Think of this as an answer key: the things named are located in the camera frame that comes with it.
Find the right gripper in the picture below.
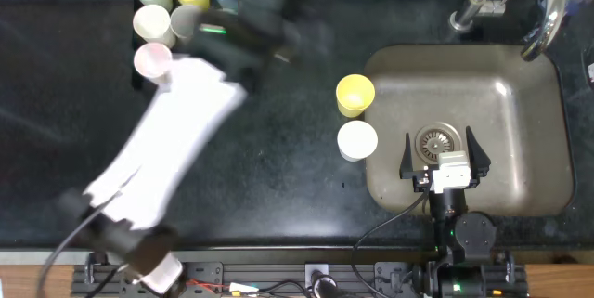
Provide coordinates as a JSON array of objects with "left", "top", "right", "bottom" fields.
[{"left": 399, "top": 125, "right": 492, "bottom": 196}]

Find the white cup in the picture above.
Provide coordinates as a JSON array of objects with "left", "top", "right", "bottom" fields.
[
  {"left": 132, "top": 4, "right": 177, "bottom": 49},
  {"left": 336, "top": 120, "right": 379, "bottom": 163}
]

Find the steel sink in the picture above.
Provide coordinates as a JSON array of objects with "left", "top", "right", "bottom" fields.
[{"left": 363, "top": 45, "right": 576, "bottom": 218}]

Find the steel tap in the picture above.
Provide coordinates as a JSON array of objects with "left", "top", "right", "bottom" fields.
[{"left": 447, "top": 0, "right": 575, "bottom": 63}]

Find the grey cup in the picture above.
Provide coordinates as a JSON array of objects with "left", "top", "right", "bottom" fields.
[{"left": 169, "top": 4, "right": 203, "bottom": 44}]

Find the pink cup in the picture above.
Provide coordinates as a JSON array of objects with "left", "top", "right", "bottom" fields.
[{"left": 133, "top": 41, "right": 174, "bottom": 86}]

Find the black tray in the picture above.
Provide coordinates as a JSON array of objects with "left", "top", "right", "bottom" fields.
[{"left": 131, "top": 0, "right": 252, "bottom": 93}]

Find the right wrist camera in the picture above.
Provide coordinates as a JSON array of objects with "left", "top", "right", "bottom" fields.
[{"left": 431, "top": 150, "right": 472, "bottom": 195}]

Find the black cable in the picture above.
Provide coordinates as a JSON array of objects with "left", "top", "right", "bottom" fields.
[
  {"left": 35, "top": 193, "right": 140, "bottom": 298},
  {"left": 350, "top": 188, "right": 433, "bottom": 298}
]

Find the mounting rail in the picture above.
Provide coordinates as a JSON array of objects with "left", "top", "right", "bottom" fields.
[{"left": 71, "top": 251, "right": 530, "bottom": 298}]

